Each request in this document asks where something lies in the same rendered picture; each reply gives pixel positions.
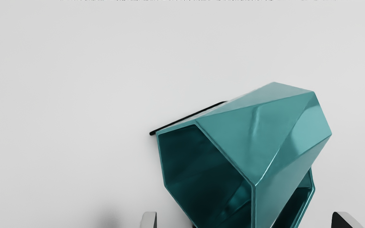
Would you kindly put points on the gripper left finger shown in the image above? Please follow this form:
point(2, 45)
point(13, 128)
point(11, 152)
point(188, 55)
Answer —
point(149, 221)

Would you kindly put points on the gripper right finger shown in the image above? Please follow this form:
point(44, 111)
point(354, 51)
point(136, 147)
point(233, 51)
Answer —
point(344, 221)

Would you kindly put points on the teal faceted mug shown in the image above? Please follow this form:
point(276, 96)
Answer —
point(258, 142)

